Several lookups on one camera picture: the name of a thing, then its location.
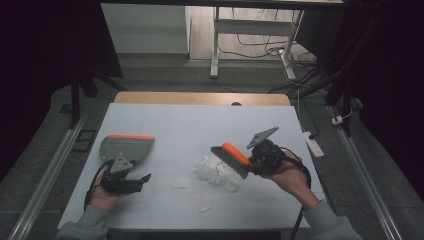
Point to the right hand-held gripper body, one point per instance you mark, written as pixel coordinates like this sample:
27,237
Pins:
270,156

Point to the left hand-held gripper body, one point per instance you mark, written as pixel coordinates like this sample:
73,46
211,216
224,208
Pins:
118,183

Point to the orange brush with grey bristles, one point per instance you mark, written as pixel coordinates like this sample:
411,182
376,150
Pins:
235,154

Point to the white paper scraps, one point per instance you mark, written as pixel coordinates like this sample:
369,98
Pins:
216,171

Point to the person's left hand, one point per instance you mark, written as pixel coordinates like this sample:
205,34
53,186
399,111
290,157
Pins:
100,196

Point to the person's right hand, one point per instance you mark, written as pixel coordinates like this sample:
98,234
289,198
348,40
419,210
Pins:
293,180

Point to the grey dustpan with orange edge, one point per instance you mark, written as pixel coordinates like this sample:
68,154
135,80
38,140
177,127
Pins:
133,148

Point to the white power strip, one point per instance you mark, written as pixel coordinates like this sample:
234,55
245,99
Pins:
313,145

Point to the black table grommet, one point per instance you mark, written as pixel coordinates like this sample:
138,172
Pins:
236,104

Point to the black floor plate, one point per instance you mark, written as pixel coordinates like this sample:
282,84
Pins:
76,147

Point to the white table board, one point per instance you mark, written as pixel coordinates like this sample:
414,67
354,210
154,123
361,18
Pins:
200,121

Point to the small white adapter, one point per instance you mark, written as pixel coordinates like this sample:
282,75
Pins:
337,120

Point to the wooden table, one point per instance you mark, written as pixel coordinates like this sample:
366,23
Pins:
183,98

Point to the black metal stand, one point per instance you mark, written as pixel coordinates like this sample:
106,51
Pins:
346,100
75,100

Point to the dark curtain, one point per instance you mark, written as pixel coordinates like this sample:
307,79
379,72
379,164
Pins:
393,83
33,66

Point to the aluminium floor rail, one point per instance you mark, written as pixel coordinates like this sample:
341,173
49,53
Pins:
50,173
363,173

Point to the white desk frame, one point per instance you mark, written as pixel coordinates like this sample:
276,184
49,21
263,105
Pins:
253,27

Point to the white wall panel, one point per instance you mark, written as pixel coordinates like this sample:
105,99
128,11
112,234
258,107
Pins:
146,30

